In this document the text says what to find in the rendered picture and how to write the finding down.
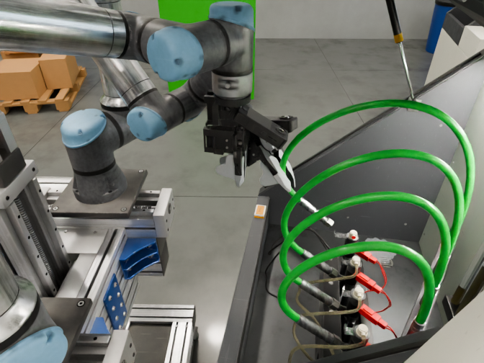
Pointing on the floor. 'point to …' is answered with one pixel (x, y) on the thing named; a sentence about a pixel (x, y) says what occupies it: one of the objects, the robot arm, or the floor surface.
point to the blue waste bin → (437, 23)
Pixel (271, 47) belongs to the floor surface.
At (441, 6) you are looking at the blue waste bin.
